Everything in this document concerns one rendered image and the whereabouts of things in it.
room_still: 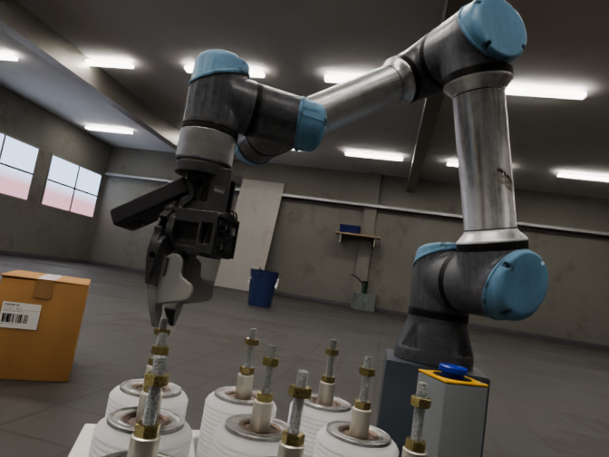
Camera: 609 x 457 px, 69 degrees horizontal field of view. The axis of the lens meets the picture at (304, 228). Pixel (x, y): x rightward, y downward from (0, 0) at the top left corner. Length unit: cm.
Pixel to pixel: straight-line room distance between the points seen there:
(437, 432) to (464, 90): 54
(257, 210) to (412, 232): 382
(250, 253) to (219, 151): 1021
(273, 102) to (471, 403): 49
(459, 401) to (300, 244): 1054
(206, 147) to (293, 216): 1071
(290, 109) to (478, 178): 34
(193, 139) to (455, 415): 50
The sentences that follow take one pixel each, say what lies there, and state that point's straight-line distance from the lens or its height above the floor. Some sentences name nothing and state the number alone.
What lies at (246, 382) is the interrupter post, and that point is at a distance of 63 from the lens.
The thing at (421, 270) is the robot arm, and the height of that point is 47.
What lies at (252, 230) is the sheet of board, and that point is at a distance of 1098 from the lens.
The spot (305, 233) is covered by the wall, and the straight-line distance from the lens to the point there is 1115.
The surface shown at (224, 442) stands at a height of 24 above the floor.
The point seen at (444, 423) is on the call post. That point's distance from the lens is 68.
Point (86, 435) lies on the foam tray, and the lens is 68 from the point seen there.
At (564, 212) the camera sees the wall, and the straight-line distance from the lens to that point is 1178.
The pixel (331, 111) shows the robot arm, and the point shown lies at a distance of 80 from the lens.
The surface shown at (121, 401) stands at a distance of 60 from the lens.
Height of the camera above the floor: 42
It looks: 7 degrees up
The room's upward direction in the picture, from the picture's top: 9 degrees clockwise
